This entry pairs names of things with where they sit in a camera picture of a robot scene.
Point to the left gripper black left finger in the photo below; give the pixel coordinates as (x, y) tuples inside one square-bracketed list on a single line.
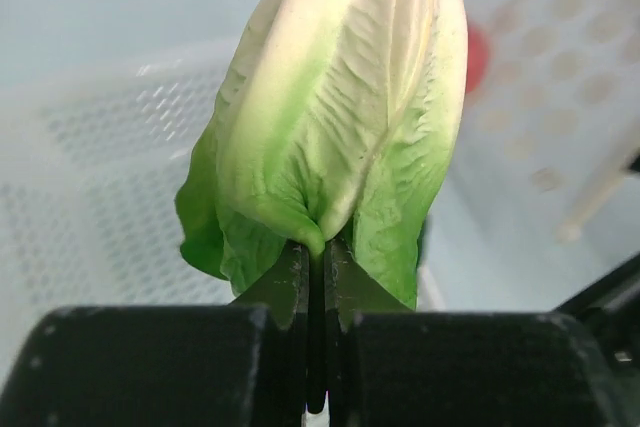
[(283, 288)]

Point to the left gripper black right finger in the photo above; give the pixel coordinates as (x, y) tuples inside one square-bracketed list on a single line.
[(350, 290)]

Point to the fake green lettuce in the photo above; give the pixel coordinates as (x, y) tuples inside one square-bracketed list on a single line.
[(335, 117)]

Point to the fake red orange pepper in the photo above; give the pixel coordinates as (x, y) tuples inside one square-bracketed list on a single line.
[(479, 53)]

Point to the white perforated plastic basket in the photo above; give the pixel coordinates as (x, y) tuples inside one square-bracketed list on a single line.
[(102, 100)]

